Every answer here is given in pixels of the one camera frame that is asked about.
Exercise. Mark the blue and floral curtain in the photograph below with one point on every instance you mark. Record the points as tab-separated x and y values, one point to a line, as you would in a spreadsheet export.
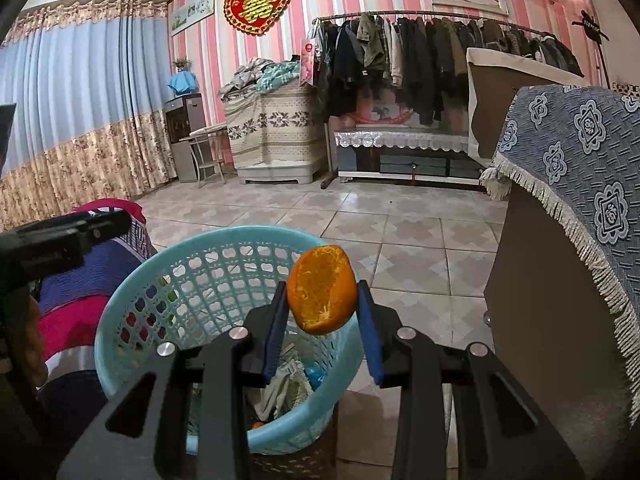
85	110

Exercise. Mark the pink hanging bag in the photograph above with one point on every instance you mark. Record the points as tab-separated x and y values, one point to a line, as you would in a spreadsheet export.
306	62

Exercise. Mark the black wall ornament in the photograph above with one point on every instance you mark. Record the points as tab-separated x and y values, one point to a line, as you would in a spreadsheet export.
592	26

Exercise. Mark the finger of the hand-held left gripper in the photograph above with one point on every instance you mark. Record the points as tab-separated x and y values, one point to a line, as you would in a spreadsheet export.
60	242

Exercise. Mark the row of hanging dark clothes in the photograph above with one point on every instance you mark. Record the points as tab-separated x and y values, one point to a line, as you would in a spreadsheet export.
425	60

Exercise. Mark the beige patterned cover cloth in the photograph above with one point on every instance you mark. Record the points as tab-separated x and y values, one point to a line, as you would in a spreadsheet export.
272	125

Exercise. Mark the teal patterned cloth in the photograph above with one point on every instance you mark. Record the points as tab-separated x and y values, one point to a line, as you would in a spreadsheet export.
277	76

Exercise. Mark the person's left hand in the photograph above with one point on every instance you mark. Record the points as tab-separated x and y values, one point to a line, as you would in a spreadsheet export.
34	340

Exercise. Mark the blue patterned fringed cloth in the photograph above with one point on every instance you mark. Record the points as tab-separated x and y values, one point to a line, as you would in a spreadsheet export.
590	160

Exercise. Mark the red heart wall decoration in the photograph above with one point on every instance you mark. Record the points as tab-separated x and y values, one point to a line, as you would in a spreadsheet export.
257	2

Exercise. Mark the white lace cloth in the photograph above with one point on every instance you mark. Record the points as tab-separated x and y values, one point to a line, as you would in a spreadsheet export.
400	140

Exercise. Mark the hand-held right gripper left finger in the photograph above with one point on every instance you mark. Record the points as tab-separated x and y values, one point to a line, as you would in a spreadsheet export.
274	340

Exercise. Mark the striped red blue blanket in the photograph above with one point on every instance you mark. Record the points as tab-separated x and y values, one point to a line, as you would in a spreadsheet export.
100	270

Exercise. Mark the blue wrapped potted plant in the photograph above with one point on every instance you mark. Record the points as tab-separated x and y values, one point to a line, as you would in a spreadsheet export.
182	82

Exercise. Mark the landscape wall picture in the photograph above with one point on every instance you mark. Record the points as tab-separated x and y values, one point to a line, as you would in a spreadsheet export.
192	12

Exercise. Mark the low glass media stand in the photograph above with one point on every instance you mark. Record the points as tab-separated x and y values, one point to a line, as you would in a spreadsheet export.
400	165

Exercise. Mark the blue plastic piece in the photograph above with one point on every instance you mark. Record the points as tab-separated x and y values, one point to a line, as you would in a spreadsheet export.
315	379

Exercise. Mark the grey clothes pile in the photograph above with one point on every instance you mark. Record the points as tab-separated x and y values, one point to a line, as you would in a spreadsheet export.
240	80

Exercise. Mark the metal clothes rack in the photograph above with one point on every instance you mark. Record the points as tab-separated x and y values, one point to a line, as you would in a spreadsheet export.
400	13

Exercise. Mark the grey water dispenser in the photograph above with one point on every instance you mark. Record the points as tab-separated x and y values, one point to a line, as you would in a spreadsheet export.
187	135

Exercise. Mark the teal plastic mesh basket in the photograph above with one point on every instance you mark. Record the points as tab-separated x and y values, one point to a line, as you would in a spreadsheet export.
150	272

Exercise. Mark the brown wooden cabinet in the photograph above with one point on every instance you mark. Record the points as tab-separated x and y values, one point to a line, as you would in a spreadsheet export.
540	310

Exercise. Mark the dark stool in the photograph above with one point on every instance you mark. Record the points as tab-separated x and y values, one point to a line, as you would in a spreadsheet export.
300	462

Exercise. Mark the red plastic basin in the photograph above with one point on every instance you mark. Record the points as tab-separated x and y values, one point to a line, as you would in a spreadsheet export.
380	117

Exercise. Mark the orange peel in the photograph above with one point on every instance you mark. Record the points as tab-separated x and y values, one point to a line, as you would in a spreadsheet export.
320	290

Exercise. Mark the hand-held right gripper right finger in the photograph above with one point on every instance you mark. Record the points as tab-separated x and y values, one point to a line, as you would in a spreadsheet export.
371	340

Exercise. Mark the white crumpled paper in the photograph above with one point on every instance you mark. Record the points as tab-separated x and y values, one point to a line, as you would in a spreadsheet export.
280	390

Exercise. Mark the cream edged brown panel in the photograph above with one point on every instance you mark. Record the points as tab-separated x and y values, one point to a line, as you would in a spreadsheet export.
490	105

